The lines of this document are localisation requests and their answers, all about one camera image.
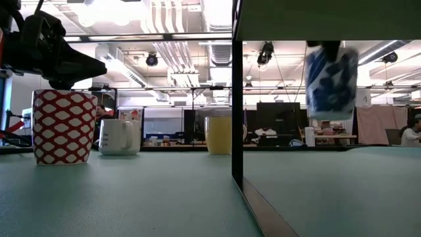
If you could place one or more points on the white cylindrical container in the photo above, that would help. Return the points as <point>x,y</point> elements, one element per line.
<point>309,136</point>

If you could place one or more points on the yellow ceramic mug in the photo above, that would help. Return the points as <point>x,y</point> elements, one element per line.
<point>218,136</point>

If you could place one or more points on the black panel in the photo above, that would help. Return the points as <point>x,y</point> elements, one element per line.
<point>194,125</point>

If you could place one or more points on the black monitor back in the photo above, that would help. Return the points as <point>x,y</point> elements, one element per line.
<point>278,118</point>

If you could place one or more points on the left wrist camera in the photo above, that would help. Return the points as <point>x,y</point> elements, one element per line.
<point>42,26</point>

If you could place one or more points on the green table mat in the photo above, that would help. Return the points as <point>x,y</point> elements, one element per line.
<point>131,197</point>

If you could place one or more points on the red white lattice mug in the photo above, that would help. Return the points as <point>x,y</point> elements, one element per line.
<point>62,131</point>

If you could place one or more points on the wooden desk with boxes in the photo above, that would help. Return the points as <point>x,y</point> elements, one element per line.
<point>335,136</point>

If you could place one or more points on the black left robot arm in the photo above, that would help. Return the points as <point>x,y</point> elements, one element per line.
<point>8,13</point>

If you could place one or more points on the pink hanging cloth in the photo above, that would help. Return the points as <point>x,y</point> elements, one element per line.
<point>381,125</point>

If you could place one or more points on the grey office chair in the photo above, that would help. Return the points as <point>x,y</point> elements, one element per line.
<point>393,136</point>

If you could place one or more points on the small grey monitor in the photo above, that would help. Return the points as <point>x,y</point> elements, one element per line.
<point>26,116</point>

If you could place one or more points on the white mug blue flower print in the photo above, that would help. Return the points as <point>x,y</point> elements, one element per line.
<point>332,95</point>

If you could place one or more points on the person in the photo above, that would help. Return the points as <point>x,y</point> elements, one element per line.
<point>411,135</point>
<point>102,113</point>

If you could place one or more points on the black ceiling spotlight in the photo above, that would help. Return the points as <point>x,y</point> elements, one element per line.
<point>390,57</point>
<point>265,52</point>
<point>152,60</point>

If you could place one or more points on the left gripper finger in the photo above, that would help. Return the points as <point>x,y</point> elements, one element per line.
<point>79,64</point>

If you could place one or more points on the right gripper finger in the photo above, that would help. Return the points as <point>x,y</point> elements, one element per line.
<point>330,51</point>

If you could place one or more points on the red bar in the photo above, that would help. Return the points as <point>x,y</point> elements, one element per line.
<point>16,126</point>

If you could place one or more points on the blue white cap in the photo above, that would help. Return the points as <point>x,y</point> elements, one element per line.
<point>297,143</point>

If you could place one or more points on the white mug with text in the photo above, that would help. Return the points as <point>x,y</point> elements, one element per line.
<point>113,138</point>

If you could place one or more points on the wooden shelf with black legs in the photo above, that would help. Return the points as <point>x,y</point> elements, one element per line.
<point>237,115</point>

